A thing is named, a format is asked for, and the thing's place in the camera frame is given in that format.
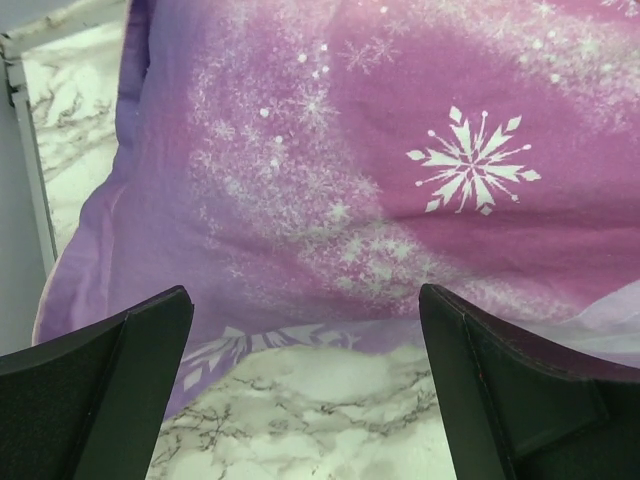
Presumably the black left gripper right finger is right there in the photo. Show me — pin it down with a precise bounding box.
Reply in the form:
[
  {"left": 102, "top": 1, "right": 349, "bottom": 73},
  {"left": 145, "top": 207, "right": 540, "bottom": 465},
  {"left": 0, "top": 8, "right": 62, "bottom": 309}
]
[{"left": 419, "top": 284, "right": 639, "bottom": 479}]

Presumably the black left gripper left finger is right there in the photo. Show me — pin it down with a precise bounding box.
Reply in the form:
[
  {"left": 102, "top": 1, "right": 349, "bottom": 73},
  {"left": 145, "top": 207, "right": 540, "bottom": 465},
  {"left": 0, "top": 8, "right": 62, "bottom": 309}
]
[{"left": 1, "top": 286, "right": 193, "bottom": 480}]

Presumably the pink snowflake pillowcase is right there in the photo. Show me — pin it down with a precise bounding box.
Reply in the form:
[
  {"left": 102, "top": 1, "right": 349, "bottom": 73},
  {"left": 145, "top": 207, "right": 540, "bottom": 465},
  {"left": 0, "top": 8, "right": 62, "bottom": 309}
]
[{"left": 34, "top": 0, "right": 639, "bottom": 412}]

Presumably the aluminium table edge rail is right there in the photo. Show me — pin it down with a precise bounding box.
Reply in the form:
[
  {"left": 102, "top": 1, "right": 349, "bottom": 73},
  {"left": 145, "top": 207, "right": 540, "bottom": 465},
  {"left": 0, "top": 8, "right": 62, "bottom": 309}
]
[{"left": 1, "top": 33, "right": 57, "bottom": 276}]

